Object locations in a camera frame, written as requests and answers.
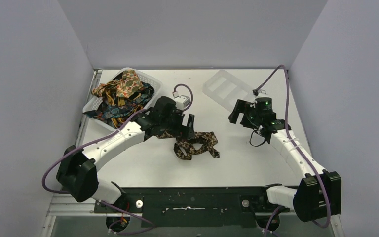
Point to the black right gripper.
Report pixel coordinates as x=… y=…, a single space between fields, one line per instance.
x=242 y=106

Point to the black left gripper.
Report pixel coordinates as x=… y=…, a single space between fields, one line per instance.
x=183 y=127

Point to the brown floral tie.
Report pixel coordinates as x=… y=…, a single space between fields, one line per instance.
x=202 y=142

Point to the clear compartment tray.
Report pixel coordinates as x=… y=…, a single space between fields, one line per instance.
x=225 y=89

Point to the white plastic basket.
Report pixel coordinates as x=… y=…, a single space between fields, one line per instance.
x=95 y=102

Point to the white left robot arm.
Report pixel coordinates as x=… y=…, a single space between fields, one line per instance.
x=78 y=171

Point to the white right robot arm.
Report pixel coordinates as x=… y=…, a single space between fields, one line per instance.
x=318 y=194

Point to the orange paisley tie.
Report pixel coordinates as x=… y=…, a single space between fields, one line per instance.
x=124 y=84

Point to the yellow striped tie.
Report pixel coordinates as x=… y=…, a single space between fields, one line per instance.
x=116 y=110

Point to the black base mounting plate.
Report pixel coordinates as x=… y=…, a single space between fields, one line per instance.
x=197 y=207

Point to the dark blue patterned tie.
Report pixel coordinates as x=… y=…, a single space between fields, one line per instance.
x=97 y=113

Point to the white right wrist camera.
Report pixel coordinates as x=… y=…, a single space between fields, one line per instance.
x=260 y=93

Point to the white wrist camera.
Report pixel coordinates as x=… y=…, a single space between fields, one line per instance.
x=181 y=101
x=260 y=93

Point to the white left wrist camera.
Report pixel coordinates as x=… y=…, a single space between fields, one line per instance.
x=181 y=101

